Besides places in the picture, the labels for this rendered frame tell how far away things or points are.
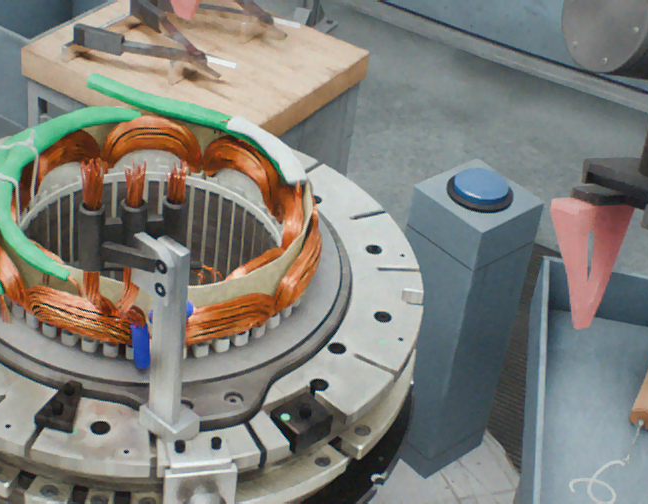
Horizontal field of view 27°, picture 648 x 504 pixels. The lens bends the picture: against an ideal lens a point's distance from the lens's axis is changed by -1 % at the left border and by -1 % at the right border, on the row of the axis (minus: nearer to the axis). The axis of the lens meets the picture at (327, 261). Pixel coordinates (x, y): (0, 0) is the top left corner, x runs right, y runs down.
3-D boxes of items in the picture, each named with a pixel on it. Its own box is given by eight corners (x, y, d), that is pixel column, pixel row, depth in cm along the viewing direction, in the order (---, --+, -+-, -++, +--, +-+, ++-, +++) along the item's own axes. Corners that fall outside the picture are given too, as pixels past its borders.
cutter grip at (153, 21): (128, 14, 105) (129, -5, 104) (137, 11, 105) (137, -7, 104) (158, 34, 103) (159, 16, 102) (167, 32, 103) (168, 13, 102)
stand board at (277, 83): (20, 75, 103) (20, 47, 102) (173, -3, 116) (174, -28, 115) (228, 173, 95) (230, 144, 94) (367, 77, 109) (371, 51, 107)
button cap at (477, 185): (481, 213, 96) (484, 201, 96) (442, 186, 98) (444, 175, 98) (517, 196, 99) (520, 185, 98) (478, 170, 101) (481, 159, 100)
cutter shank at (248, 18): (191, 13, 105) (192, 6, 105) (193, 9, 106) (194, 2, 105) (266, 25, 105) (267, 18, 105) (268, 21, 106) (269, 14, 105)
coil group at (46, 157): (13, 211, 78) (11, 150, 76) (83, 168, 83) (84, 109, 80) (35, 222, 78) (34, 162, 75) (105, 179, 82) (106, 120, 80)
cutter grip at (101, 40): (72, 44, 100) (72, 25, 99) (76, 40, 101) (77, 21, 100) (120, 57, 99) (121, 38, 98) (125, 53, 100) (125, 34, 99)
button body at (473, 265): (424, 480, 110) (482, 232, 95) (366, 431, 114) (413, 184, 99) (481, 444, 114) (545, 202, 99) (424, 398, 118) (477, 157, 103)
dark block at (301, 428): (267, 432, 70) (270, 403, 69) (302, 412, 71) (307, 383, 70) (295, 456, 69) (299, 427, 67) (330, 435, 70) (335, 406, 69)
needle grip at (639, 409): (651, 434, 81) (672, 378, 86) (658, 414, 80) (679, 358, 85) (626, 425, 82) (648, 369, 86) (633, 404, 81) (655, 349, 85)
